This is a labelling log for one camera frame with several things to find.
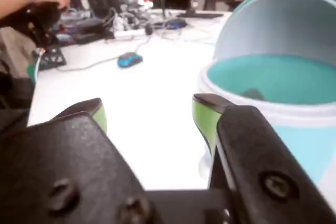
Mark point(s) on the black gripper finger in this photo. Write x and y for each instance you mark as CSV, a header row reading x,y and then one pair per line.
x,y
262,169
57,161

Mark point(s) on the person's bare forearm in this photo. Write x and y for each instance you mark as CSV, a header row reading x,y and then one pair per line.
x,y
13,1

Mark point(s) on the teal bin with swing lid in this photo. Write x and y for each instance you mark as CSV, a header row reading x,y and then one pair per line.
x,y
262,72

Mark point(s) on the blue black computer mouse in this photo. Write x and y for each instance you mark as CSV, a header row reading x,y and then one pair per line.
x,y
130,60

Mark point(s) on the black flat electronics box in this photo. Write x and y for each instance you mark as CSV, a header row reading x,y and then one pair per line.
x,y
86,31

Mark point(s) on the white power strip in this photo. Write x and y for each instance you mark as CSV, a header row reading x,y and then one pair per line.
x,y
130,33

